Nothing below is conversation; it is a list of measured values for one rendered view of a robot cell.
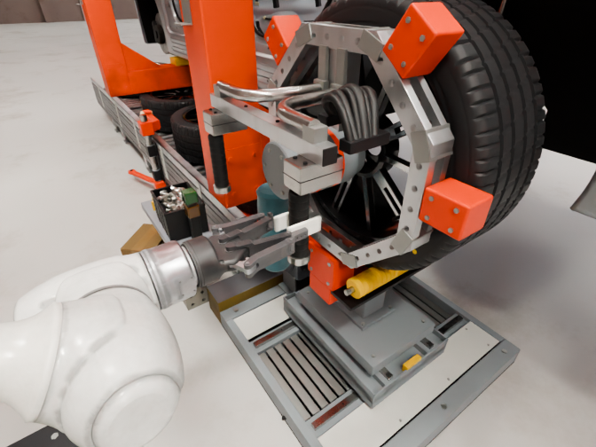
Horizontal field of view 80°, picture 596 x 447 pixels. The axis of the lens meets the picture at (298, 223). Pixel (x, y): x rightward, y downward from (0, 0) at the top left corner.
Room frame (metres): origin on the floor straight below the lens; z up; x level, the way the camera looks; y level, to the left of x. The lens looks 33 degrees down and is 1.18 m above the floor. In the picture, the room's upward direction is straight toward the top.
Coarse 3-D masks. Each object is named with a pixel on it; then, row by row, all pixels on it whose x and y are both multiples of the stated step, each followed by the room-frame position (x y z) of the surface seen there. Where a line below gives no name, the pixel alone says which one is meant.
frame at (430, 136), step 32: (320, 32) 0.82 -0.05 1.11; (352, 32) 0.74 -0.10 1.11; (384, 32) 0.70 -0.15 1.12; (288, 64) 0.92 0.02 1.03; (384, 64) 0.67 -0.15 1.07; (416, 96) 0.63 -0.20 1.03; (416, 128) 0.62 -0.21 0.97; (448, 128) 0.61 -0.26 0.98; (416, 160) 0.59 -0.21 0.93; (448, 160) 0.60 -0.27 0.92; (416, 192) 0.58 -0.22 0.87; (416, 224) 0.57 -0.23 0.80; (352, 256) 0.69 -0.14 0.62; (384, 256) 0.62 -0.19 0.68
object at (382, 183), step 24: (312, 72) 0.99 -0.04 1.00; (360, 72) 0.88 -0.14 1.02; (384, 96) 0.80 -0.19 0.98; (384, 120) 0.84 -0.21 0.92; (384, 168) 0.80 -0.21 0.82; (408, 168) 0.72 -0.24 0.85; (336, 192) 0.97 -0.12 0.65; (360, 192) 1.00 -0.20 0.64; (384, 192) 0.77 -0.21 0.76; (336, 216) 0.88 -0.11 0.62; (360, 216) 0.89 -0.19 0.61; (384, 216) 0.89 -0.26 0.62
